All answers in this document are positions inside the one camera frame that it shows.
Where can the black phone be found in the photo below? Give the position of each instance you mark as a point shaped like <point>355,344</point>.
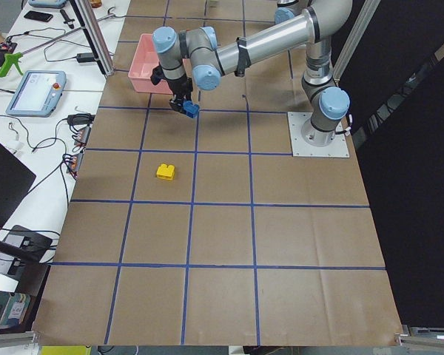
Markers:
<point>38,16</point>

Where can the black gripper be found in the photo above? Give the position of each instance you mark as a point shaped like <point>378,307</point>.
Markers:
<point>180,88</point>

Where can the black power adapter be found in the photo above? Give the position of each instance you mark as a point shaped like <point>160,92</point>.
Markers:
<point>85,57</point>

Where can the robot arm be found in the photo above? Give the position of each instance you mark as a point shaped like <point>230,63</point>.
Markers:
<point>192,58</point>

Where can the blue toy block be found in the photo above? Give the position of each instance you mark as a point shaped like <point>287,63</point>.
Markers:
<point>190,109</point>

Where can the yellow toy block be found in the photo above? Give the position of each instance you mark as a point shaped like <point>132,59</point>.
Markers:
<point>165,171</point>

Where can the pink plastic box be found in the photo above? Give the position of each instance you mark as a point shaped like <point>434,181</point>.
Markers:
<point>144,61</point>

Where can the aluminium frame post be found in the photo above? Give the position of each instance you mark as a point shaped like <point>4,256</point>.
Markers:
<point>86,18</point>

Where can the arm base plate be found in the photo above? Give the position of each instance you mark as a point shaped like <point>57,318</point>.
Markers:
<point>307,142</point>

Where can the teach pendant tablet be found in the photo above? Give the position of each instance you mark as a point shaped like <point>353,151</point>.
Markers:
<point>37,94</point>

